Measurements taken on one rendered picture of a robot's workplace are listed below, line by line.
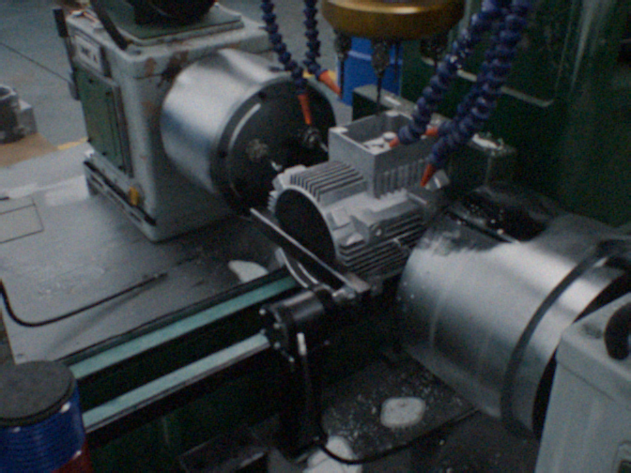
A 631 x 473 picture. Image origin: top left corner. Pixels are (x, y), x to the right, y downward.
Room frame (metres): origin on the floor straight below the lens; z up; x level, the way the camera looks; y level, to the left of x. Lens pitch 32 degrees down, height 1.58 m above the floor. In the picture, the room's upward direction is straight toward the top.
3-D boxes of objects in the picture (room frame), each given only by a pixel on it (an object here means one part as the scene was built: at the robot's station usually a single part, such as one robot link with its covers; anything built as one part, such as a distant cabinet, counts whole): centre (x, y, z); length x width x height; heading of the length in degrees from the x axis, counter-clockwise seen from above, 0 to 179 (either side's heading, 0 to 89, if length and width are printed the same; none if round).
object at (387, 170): (0.97, -0.10, 1.11); 0.12 x 0.11 x 0.07; 126
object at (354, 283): (0.86, 0.01, 1.01); 0.26 x 0.04 x 0.03; 36
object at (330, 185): (0.95, -0.06, 1.01); 0.20 x 0.19 x 0.19; 126
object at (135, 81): (1.43, 0.29, 0.99); 0.35 x 0.31 x 0.37; 36
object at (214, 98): (1.23, 0.14, 1.04); 0.37 x 0.25 x 0.25; 36
